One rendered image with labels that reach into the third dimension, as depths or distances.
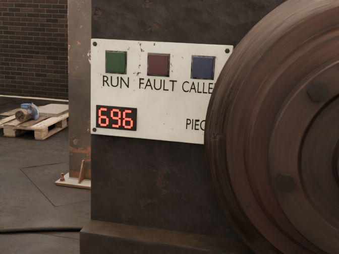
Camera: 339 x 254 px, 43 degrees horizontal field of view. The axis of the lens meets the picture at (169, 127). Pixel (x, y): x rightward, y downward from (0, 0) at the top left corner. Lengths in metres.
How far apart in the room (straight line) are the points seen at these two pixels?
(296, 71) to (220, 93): 0.12
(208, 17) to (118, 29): 0.17
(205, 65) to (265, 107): 0.20
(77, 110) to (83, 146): 0.30
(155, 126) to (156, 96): 0.06
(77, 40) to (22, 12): 4.37
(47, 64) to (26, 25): 0.72
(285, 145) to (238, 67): 0.14
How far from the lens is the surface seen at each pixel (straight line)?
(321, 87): 0.55
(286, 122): 0.56
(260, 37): 0.63
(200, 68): 0.77
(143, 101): 0.81
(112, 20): 0.83
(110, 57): 0.81
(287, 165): 0.58
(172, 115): 0.80
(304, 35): 0.62
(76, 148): 3.60
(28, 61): 7.77
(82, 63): 3.46
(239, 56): 0.64
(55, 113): 5.51
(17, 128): 5.13
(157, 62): 0.79
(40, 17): 7.64
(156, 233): 0.88
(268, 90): 0.60
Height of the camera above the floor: 1.26
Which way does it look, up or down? 13 degrees down
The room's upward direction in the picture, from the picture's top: 3 degrees clockwise
